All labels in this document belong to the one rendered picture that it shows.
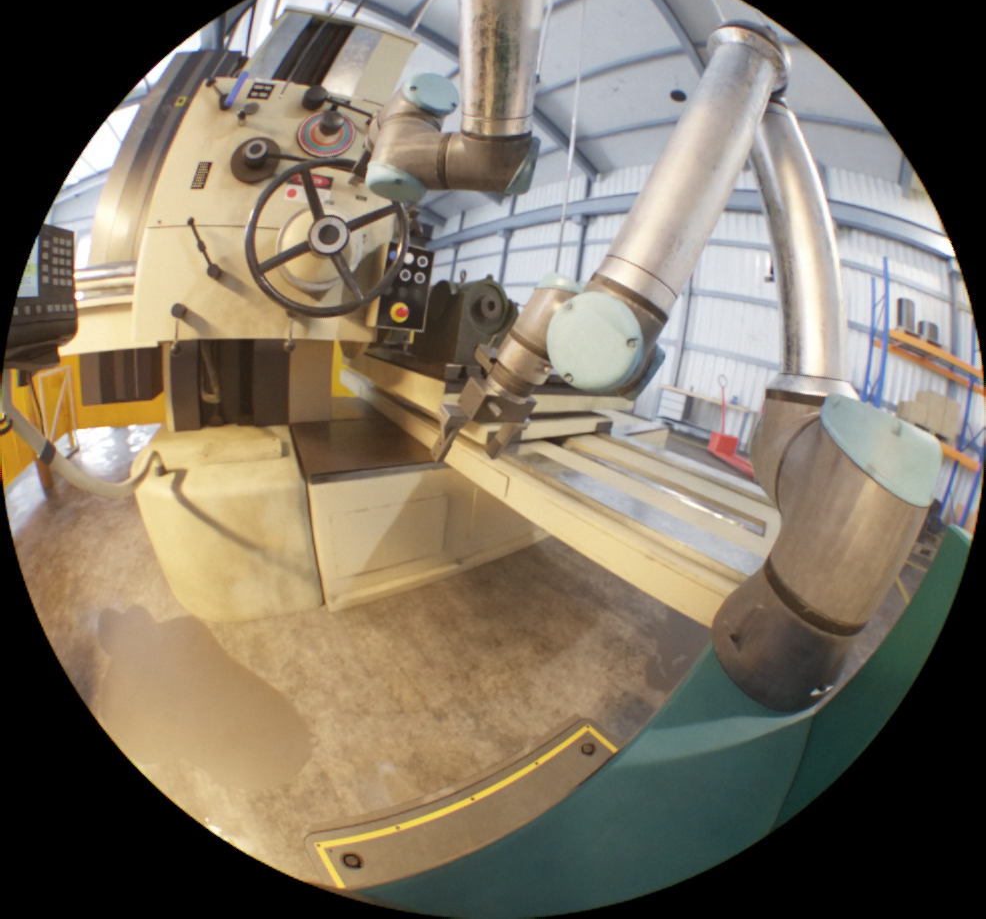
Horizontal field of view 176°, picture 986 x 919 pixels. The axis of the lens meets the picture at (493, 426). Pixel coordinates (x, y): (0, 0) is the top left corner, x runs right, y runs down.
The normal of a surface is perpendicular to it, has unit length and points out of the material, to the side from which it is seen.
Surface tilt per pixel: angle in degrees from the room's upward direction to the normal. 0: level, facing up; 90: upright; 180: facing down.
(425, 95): 85
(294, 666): 0
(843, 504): 90
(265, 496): 90
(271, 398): 90
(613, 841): 0
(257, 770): 0
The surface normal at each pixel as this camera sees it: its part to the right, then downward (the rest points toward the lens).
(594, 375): -0.55, 0.22
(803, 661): -0.63, -0.25
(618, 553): -0.76, 0.05
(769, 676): -0.75, -0.32
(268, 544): 0.63, 0.29
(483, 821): 0.15, -0.96
